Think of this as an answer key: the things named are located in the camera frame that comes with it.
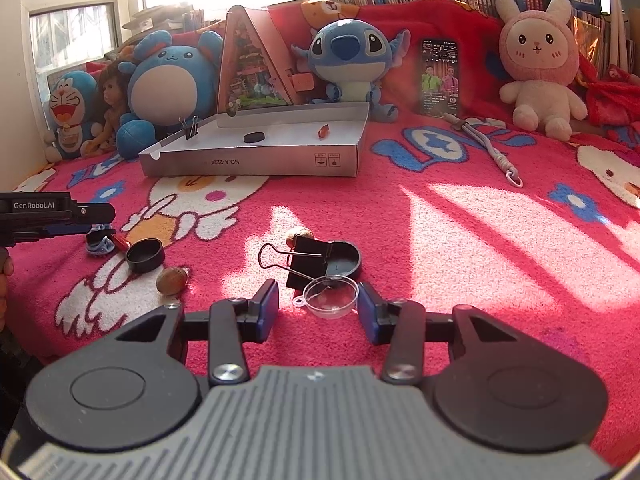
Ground black smartphone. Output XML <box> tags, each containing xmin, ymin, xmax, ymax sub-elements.
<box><xmin>419</xmin><ymin>37</ymin><xmax>461</xmax><ymax>117</ymax></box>

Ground brown walnut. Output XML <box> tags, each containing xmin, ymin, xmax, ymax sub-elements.
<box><xmin>156</xmin><ymin>266</ymin><xmax>191</xmax><ymax>296</ymax></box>

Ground deep black round cap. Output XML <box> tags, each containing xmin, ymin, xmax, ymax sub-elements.
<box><xmin>126</xmin><ymin>240</ymin><xmax>166</xmax><ymax>274</ymax></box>

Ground brown-haired doll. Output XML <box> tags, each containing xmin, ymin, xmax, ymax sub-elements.
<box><xmin>82</xmin><ymin>57</ymin><xmax>133</xmax><ymax>156</ymax></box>

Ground pink bunny plush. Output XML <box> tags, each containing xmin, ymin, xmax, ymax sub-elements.
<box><xmin>495</xmin><ymin>0</ymin><xmax>588</xmax><ymax>142</ymax></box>

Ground large black binder clip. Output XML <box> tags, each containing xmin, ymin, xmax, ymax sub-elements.
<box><xmin>258</xmin><ymin>236</ymin><xmax>341</xmax><ymax>291</ymax></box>

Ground white cardboard box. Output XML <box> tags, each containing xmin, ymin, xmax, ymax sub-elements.
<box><xmin>139</xmin><ymin>101</ymin><xmax>371</xmax><ymax>178</ymax></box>

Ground pink printed blanket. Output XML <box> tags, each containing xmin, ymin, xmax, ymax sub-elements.
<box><xmin>0</xmin><ymin>110</ymin><xmax>640</xmax><ymax>463</ymax></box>

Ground white charging cable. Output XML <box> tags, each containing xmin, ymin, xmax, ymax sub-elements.
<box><xmin>442</xmin><ymin>112</ymin><xmax>523</xmax><ymax>188</ymax></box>

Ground window frame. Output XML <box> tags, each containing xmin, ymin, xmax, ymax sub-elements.
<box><xmin>0</xmin><ymin>0</ymin><xmax>126</xmax><ymax>93</ymax></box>

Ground white poles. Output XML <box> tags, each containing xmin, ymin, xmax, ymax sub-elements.
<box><xmin>602</xmin><ymin>0</ymin><xmax>636</xmax><ymax>77</ymax></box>

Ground blue alien plush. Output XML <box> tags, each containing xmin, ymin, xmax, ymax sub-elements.
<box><xmin>291</xmin><ymin>19</ymin><xmax>412</xmax><ymax>123</ymax></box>

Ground person's left hand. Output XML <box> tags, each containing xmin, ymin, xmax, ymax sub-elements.
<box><xmin>0</xmin><ymin>249</ymin><xmax>15</xmax><ymax>333</ymax></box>

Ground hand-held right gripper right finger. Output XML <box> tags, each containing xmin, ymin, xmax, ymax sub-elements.
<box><xmin>357</xmin><ymin>281</ymin><xmax>516</xmax><ymax>386</ymax></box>

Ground triangular toy house box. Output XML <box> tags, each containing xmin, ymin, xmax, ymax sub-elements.
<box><xmin>216</xmin><ymin>5</ymin><xmax>314</xmax><ymax>116</ymax></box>

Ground light blue hair clip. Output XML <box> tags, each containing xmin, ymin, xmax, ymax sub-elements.
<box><xmin>86</xmin><ymin>232</ymin><xmax>112</xmax><ymax>257</ymax></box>

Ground blue round mouse plush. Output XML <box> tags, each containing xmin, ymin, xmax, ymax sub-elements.
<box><xmin>116</xmin><ymin>30</ymin><xmax>224</xmax><ymax>161</ymax></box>

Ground black round lid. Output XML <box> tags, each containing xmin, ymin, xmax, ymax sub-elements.
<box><xmin>325</xmin><ymin>241</ymin><xmax>362</xmax><ymax>277</ymax></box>

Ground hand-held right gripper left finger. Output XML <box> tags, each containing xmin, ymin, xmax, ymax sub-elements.
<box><xmin>114</xmin><ymin>279</ymin><xmax>280</xmax><ymax>387</ymax></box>

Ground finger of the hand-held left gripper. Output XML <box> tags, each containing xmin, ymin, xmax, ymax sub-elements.
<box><xmin>75</xmin><ymin>202</ymin><xmax>116</xmax><ymax>225</ymax></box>
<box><xmin>42</xmin><ymin>223</ymin><xmax>94</xmax><ymax>239</ymax></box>

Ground blue robot cat plush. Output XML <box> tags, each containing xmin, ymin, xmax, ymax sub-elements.
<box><xmin>42</xmin><ymin>70</ymin><xmax>101</xmax><ymax>162</ymax></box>

